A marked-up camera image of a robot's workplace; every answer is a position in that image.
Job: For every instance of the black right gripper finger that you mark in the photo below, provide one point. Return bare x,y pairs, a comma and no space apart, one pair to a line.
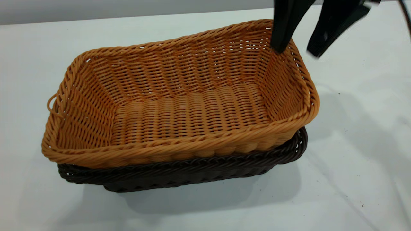
285,22
337,19

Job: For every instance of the orange wicker basket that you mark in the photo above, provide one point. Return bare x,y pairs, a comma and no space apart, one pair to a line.
192,112

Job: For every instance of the black wicker basket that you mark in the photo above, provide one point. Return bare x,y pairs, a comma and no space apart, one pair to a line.
192,175

